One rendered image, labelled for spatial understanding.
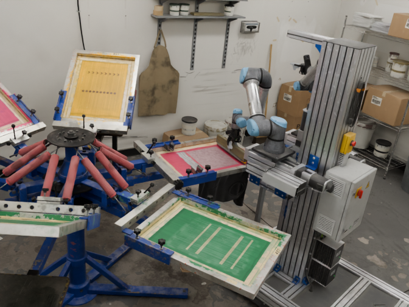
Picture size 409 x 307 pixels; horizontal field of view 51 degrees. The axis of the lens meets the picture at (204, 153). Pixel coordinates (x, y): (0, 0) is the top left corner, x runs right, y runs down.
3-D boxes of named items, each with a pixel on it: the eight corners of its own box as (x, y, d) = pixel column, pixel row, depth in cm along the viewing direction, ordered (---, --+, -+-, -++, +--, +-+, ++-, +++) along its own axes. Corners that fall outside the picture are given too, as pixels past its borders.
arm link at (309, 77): (328, 60, 299) (294, 94, 342) (341, 61, 303) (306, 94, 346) (324, 46, 303) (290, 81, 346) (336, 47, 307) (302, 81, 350)
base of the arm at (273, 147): (288, 150, 300) (291, 137, 296) (276, 156, 290) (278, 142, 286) (271, 142, 310) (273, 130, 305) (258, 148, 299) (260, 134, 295)
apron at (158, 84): (174, 111, 552) (180, 28, 506) (177, 113, 546) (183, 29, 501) (136, 116, 525) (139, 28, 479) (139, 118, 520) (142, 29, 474)
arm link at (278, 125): (287, 140, 292) (291, 121, 286) (268, 139, 289) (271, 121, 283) (281, 133, 302) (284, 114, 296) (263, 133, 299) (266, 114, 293)
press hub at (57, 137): (94, 267, 357) (90, 116, 298) (111, 299, 328) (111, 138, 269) (45, 282, 337) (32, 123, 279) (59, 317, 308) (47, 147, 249)
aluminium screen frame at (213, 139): (225, 138, 386) (226, 134, 384) (266, 166, 343) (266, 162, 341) (145, 151, 346) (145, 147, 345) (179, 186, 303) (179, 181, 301)
